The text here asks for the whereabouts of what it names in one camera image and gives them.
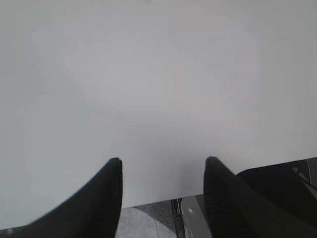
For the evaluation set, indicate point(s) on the grey table leg frame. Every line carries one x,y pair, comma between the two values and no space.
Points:
190,217

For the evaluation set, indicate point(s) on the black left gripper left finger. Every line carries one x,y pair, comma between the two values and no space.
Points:
92,212

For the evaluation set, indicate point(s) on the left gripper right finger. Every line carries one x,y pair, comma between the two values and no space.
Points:
235,210

